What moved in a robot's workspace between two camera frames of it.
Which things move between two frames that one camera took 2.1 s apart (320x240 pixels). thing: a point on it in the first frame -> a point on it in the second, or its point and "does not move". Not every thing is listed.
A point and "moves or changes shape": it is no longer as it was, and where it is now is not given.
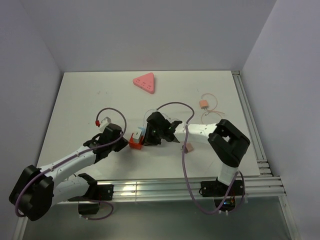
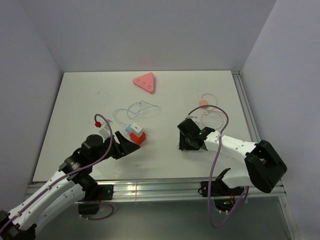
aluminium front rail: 177,190 does not move
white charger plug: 136,135 moves or changes shape
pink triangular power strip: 145,81 does not move
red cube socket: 135,145 moves or changes shape
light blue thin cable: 171,119 -> 139,109
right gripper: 149,140 -> 183,144
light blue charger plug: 143,129 -> 128,129
